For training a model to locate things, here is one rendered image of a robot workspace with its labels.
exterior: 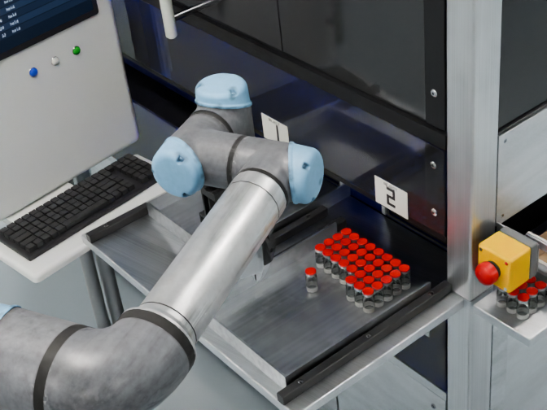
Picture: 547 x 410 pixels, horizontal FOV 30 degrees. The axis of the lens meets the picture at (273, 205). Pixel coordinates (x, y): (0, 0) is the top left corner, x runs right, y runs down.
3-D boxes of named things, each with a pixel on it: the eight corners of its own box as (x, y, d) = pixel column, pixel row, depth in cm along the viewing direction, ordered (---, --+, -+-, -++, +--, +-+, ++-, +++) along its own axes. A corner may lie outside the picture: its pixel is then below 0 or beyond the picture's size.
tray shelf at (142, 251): (260, 149, 236) (259, 141, 235) (492, 286, 189) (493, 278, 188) (82, 242, 214) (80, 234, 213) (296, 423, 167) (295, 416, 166)
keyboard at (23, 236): (130, 157, 249) (129, 149, 248) (168, 176, 241) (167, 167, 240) (-7, 238, 228) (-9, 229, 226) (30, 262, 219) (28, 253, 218)
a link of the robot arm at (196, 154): (216, 160, 128) (255, 116, 136) (141, 147, 133) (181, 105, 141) (224, 211, 133) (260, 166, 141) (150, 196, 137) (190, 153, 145)
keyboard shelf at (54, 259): (117, 150, 258) (115, 141, 256) (191, 187, 241) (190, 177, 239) (-34, 238, 233) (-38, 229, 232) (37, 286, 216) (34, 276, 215)
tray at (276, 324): (336, 236, 204) (334, 221, 202) (431, 296, 186) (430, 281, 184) (198, 317, 188) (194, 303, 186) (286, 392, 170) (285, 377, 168)
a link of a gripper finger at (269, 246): (251, 257, 160) (244, 212, 155) (259, 252, 161) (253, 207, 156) (269, 270, 157) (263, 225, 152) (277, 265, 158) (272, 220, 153)
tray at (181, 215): (273, 150, 232) (271, 137, 230) (350, 195, 214) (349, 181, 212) (148, 215, 216) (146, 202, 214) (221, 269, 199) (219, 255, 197)
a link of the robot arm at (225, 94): (179, 94, 140) (208, 65, 146) (191, 161, 146) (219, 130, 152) (230, 102, 136) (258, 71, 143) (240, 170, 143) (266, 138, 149)
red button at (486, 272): (487, 270, 176) (487, 252, 174) (505, 281, 173) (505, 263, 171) (471, 281, 174) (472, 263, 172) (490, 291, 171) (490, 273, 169)
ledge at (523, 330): (522, 276, 191) (523, 268, 190) (580, 309, 182) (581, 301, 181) (472, 312, 184) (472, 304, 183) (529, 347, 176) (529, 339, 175)
